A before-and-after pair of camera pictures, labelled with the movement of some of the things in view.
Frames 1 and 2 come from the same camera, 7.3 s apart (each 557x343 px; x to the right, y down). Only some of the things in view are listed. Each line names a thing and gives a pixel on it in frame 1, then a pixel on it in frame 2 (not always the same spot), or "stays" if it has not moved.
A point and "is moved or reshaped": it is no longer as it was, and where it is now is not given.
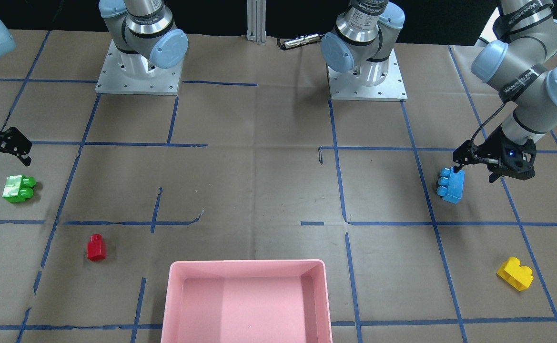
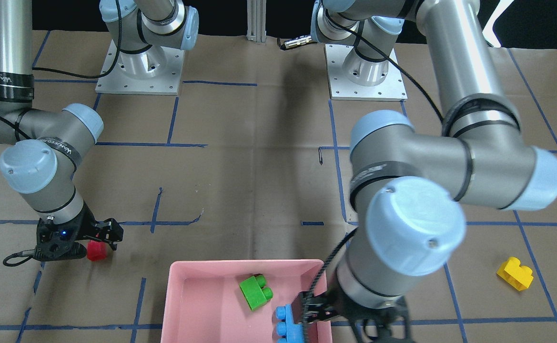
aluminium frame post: (257, 20) stays
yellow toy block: (519, 277) stays
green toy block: (17, 188) is moved or reshaped
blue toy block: (450, 185) is moved or reshaped
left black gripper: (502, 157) to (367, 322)
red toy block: (96, 247) stays
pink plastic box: (247, 301) stays
